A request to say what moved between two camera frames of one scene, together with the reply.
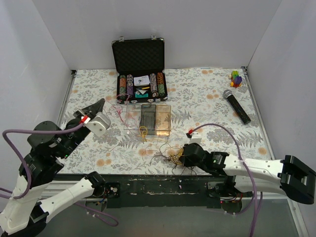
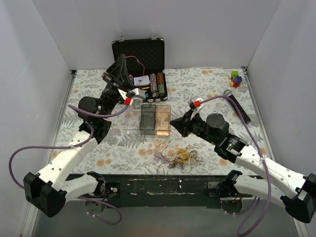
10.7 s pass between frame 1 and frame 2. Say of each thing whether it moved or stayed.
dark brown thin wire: moved
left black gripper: moved
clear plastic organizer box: stayed
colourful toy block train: stayed
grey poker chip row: stayed
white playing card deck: stayed
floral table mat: stayed
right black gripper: moved
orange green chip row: stayed
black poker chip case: stayed
